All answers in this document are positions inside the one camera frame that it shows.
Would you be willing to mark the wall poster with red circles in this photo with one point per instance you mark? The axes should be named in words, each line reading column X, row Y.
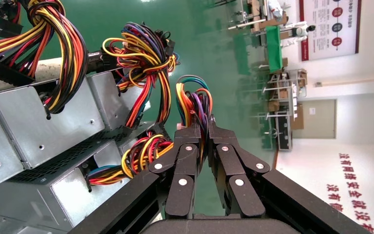
column 329, row 25

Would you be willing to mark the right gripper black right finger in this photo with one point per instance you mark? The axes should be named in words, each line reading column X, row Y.
column 229, row 161

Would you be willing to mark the beige door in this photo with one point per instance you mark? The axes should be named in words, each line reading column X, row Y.
column 316, row 119

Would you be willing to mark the white robot figure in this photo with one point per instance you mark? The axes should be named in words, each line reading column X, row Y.
column 300, row 30

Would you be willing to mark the black cabinet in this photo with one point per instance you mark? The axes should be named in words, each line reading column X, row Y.
column 283, row 135

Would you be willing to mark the metal shelf rack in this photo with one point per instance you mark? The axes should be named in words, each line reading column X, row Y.
column 283, row 93

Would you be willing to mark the cluttered workbench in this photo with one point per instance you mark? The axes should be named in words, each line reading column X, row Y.
column 259, row 22

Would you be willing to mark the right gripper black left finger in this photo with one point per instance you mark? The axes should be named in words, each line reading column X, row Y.
column 183, row 161

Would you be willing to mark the green cover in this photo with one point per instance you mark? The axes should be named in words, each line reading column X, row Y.
column 274, row 48

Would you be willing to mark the small wall switch box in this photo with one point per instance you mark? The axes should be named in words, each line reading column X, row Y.
column 318, row 84

